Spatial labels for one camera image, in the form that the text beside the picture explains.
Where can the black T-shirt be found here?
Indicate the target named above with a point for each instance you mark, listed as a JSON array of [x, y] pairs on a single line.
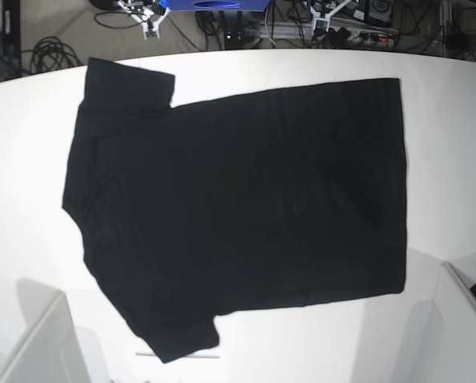
[[283, 198]]

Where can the white power strip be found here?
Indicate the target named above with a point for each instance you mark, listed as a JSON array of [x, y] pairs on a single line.
[[337, 36]]

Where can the blue box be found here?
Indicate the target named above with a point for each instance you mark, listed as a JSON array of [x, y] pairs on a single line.
[[199, 5]]

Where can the white partition panel left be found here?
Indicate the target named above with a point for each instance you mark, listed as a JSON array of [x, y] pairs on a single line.
[[49, 350]]

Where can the white partition panel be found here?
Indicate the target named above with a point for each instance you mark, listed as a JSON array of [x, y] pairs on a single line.
[[456, 359], [49, 350]]

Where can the white partition panel right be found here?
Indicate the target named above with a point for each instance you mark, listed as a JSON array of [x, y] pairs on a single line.
[[456, 359]]

